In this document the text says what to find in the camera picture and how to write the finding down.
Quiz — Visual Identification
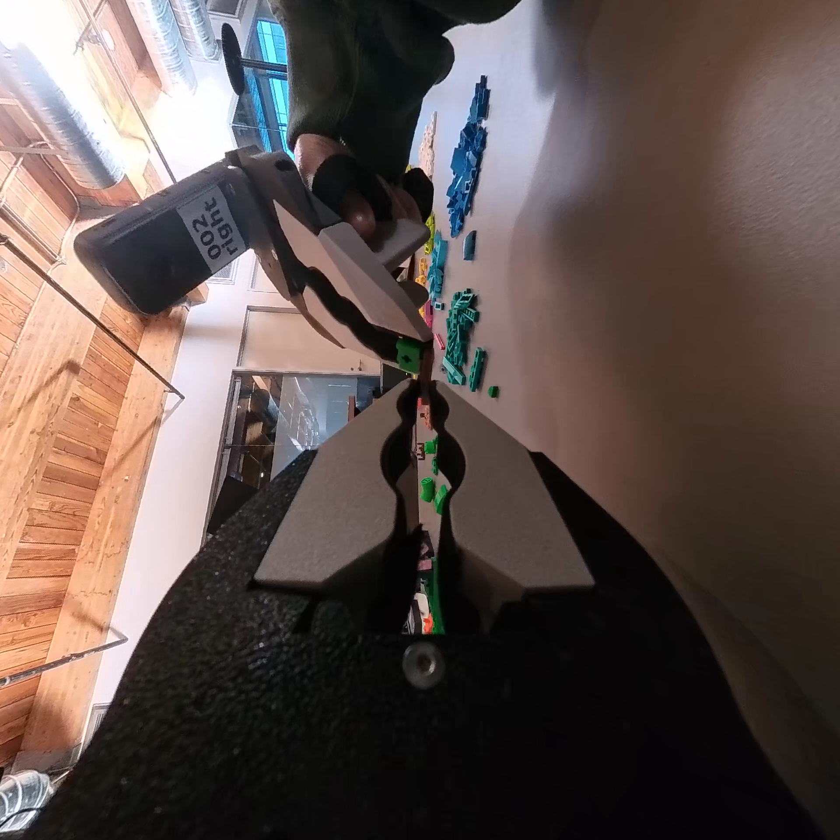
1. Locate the pile of cyan lego pieces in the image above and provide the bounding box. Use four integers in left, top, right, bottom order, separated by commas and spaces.
427, 230, 450, 298

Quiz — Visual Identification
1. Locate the person's right hand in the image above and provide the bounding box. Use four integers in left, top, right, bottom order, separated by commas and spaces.
292, 133, 427, 238

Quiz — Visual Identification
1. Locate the pile of white lego pieces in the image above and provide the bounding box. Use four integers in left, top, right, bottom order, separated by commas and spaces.
413, 110, 438, 178

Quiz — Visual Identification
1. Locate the white door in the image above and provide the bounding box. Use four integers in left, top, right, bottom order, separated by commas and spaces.
238, 305, 383, 374

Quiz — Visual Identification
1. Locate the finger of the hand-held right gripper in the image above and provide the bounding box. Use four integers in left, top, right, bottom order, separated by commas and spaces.
271, 202, 437, 345
287, 274, 396, 360

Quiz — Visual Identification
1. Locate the brown lego piece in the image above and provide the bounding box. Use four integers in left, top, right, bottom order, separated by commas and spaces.
413, 341, 438, 431

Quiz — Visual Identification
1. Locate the silver air duct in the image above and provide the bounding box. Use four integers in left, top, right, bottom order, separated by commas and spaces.
0, 39, 126, 191
128, 0, 221, 93
0, 771, 53, 821

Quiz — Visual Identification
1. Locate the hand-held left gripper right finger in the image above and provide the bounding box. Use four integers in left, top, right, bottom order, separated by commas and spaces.
430, 381, 596, 630

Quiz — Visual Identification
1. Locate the person's right forearm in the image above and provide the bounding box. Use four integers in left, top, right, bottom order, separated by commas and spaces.
269, 0, 522, 185

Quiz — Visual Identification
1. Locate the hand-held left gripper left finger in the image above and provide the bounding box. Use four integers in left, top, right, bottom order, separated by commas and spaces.
251, 379, 422, 624

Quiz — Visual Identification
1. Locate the pile of blue lego pieces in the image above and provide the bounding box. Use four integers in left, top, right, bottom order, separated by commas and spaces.
446, 74, 493, 237

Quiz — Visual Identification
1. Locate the pile of teal lego pieces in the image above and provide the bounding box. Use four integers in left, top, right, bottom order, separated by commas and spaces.
438, 289, 490, 388

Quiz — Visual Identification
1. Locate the black floor lamp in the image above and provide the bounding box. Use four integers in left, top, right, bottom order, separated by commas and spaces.
220, 23, 293, 99

